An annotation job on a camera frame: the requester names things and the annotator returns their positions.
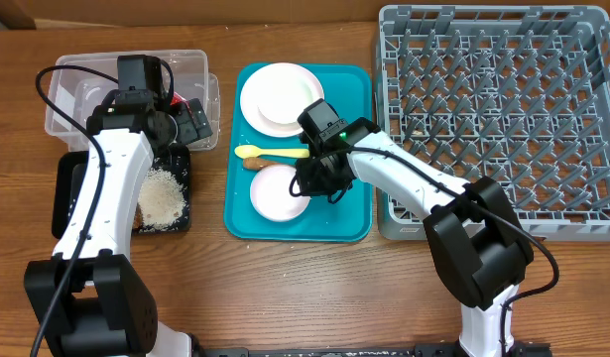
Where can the brown food chunk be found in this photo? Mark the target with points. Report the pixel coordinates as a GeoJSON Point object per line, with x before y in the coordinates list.
{"type": "Point", "coordinates": [138, 218]}

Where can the pile of rice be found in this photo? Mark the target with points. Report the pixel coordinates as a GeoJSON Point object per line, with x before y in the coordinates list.
{"type": "Point", "coordinates": [161, 200]}

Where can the yellow plastic spoon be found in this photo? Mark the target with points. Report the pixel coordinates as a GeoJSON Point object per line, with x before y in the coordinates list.
{"type": "Point", "coordinates": [251, 151]}

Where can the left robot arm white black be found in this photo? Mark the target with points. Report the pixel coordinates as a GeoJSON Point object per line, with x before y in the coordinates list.
{"type": "Point", "coordinates": [88, 298]}

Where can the black rail at bottom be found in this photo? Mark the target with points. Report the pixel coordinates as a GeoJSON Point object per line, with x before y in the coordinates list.
{"type": "Point", "coordinates": [384, 349]}

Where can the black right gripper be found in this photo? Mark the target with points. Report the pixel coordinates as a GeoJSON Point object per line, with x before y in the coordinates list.
{"type": "Point", "coordinates": [307, 184]}

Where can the large white plate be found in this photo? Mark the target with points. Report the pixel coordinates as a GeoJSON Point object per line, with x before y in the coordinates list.
{"type": "Point", "coordinates": [275, 95]}

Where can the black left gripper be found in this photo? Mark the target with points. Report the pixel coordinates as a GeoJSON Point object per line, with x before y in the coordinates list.
{"type": "Point", "coordinates": [188, 130]}

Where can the red wrapper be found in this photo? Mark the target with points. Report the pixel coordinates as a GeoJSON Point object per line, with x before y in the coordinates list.
{"type": "Point", "coordinates": [178, 102]}

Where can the brown sausage stick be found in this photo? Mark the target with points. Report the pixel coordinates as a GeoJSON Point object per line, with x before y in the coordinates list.
{"type": "Point", "coordinates": [256, 163]}

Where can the black plastic tray bin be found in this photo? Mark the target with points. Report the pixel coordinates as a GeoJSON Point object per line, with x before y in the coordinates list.
{"type": "Point", "coordinates": [71, 171]}

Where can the teal plastic tray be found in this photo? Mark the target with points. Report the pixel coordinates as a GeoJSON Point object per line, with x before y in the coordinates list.
{"type": "Point", "coordinates": [348, 89]}

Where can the white bowl with rice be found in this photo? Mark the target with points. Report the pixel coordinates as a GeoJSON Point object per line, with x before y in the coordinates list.
{"type": "Point", "coordinates": [270, 194]}

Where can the grey dishwasher rack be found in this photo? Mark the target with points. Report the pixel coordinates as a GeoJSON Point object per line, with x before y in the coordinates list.
{"type": "Point", "coordinates": [520, 94]}

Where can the clear plastic bin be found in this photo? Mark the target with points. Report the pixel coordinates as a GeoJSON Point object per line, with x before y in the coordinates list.
{"type": "Point", "coordinates": [77, 92]}

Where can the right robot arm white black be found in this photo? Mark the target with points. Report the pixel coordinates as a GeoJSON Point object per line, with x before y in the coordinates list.
{"type": "Point", "coordinates": [480, 251]}

